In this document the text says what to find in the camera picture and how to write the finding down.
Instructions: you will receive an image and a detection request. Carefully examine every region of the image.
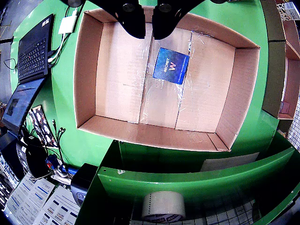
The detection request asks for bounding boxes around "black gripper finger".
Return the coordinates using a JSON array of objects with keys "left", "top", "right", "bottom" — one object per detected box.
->
[
  {"left": 152, "top": 0, "right": 204, "bottom": 39},
  {"left": 90, "top": 0, "right": 146, "bottom": 39}
]

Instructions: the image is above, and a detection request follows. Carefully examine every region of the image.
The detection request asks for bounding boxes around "blue cosmetic product box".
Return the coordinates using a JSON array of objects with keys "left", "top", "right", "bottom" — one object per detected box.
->
[{"left": 152, "top": 47, "right": 190, "bottom": 85}]

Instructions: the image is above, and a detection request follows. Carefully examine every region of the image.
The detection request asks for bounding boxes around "large cardboard tray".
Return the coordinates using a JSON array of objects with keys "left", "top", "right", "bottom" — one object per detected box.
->
[{"left": 74, "top": 6, "right": 261, "bottom": 152}]

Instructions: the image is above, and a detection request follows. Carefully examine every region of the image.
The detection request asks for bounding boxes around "divided cardboard box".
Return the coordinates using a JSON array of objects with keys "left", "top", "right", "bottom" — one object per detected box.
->
[{"left": 261, "top": 0, "right": 300, "bottom": 133}]

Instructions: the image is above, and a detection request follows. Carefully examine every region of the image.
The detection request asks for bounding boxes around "white adapter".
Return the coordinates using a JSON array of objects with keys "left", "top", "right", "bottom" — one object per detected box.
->
[{"left": 58, "top": 15, "right": 78, "bottom": 35}]

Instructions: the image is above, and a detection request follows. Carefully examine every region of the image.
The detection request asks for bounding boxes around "black laptop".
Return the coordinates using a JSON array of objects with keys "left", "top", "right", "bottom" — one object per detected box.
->
[{"left": 1, "top": 13, "right": 56, "bottom": 135}]

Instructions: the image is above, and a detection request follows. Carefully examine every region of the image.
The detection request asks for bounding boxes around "black patterned card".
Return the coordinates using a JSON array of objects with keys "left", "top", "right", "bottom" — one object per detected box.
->
[{"left": 29, "top": 105, "right": 58, "bottom": 147}]

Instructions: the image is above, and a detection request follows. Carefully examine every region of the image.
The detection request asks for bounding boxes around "grey paper label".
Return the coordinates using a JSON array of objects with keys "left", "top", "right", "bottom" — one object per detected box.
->
[{"left": 200, "top": 152, "right": 260, "bottom": 173}]

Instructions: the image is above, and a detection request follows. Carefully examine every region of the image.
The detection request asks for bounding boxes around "blue and red plug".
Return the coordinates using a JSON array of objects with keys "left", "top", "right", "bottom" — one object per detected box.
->
[{"left": 45, "top": 154, "right": 59, "bottom": 169}]

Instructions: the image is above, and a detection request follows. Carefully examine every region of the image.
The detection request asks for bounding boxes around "black device with blue logo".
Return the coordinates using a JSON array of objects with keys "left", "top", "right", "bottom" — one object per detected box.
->
[{"left": 70, "top": 163, "right": 99, "bottom": 207}]

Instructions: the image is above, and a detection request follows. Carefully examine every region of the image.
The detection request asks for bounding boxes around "black round pouch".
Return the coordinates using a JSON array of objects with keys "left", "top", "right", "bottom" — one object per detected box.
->
[{"left": 24, "top": 144, "right": 51, "bottom": 179}]

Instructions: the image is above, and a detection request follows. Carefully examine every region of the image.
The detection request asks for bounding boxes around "beige tape roll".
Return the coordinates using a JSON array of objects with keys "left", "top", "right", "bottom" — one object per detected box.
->
[{"left": 141, "top": 191, "right": 186, "bottom": 222}]

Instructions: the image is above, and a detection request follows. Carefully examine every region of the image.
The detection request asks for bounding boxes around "printed paper sheet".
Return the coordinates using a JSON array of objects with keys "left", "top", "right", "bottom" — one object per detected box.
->
[
  {"left": 32, "top": 185, "right": 82, "bottom": 225},
  {"left": 6, "top": 175, "right": 56, "bottom": 225}
]

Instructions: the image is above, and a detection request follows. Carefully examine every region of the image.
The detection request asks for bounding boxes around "white cable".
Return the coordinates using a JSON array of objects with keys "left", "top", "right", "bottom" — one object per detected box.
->
[{"left": 48, "top": 34, "right": 71, "bottom": 65}]

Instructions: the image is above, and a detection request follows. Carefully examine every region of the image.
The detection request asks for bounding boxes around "thin black wire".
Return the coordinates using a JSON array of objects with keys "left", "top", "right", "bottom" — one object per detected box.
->
[{"left": 3, "top": 58, "right": 18, "bottom": 73}]

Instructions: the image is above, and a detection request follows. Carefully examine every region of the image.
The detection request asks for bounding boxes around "thin black jack cable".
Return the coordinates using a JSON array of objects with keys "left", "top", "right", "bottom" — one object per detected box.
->
[{"left": 52, "top": 119, "right": 68, "bottom": 165}]

